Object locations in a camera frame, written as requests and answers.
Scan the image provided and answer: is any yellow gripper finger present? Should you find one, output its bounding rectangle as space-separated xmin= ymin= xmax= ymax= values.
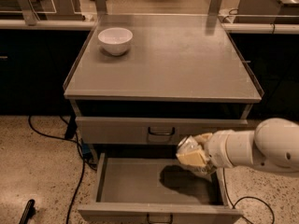
xmin=177 ymin=149 xmax=208 ymax=167
xmin=194 ymin=133 xmax=213 ymax=145

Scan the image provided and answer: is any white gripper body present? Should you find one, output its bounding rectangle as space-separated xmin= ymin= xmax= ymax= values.
xmin=205 ymin=130 xmax=234 ymax=168

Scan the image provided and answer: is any crushed 7up can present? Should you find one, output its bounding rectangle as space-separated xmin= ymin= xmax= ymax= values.
xmin=176 ymin=135 xmax=216 ymax=175

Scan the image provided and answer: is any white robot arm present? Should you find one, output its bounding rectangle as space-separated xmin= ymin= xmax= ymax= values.
xmin=176 ymin=119 xmax=299 ymax=176

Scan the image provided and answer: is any open middle drawer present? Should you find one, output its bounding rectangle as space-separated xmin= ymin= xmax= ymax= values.
xmin=78 ymin=153 xmax=242 ymax=224

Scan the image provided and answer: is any grey metal drawer cabinet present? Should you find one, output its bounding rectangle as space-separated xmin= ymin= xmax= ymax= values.
xmin=63 ymin=13 xmax=264 ymax=224

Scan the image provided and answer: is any closed top drawer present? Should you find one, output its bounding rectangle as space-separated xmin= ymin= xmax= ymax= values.
xmin=76 ymin=117 xmax=248 ymax=145

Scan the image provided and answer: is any white ceramic bowl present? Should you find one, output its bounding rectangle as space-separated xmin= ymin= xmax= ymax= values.
xmin=98 ymin=27 xmax=133 ymax=56

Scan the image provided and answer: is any black object on floor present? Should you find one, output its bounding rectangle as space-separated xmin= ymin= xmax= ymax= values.
xmin=19 ymin=199 xmax=36 ymax=224

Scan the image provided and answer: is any dark counter cabinet behind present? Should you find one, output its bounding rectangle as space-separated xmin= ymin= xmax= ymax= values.
xmin=0 ymin=28 xmax=298 ymax=120

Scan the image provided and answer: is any black floor cable right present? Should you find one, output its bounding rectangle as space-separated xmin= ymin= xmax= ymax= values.
xmin=221 ymin=167 xmax=276 ymax=224

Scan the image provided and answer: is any black floor cable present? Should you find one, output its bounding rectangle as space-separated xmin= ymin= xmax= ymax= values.
xmin=221 ymin=167 xmax=276 ymax=224
xmin=27 ymin=115 xmax=98 ymax=224

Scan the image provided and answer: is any black floor cable left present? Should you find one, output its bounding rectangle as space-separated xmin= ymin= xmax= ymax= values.
xmin=27 ymin=115 xmax=98 ymax=224

